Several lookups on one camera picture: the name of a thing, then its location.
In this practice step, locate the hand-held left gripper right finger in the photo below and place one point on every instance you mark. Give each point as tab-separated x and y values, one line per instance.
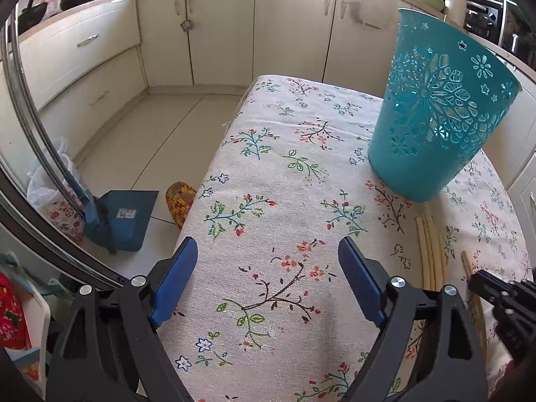
360	280

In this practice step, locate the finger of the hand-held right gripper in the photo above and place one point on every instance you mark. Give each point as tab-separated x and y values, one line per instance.
511	326
490	284

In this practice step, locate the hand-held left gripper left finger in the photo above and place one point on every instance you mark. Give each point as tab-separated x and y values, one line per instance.
173	284

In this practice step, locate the wooden chopstick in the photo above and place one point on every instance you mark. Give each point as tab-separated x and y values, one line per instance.
440	259
422	251
431	251
475	301

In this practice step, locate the teal perforated plastic basket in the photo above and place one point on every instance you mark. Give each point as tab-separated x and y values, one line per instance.
431	104

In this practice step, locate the colourful patterned cushion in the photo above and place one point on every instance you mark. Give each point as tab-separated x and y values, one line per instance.
180	203

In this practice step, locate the blue dustpan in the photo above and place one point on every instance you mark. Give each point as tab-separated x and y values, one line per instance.
117	217

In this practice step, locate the floral tablecloth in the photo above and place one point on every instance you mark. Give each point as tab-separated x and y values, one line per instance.
284	184

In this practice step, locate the clear plastic bag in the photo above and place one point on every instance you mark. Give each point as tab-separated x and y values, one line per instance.
46	192

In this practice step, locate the red patterned cloth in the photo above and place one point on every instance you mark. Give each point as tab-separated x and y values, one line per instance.
10	314

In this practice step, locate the cream cabinet drawer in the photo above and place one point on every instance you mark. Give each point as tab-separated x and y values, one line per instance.
104	96
75	50

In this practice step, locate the cream cabinet door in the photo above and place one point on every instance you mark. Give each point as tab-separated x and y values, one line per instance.
293	29
347	58
222	29
165	37

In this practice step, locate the white jug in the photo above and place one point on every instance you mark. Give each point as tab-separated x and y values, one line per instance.
455	6

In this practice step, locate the black oven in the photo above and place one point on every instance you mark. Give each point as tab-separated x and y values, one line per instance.
481	4

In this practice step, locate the black wok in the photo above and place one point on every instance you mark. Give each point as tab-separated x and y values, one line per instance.
31	16

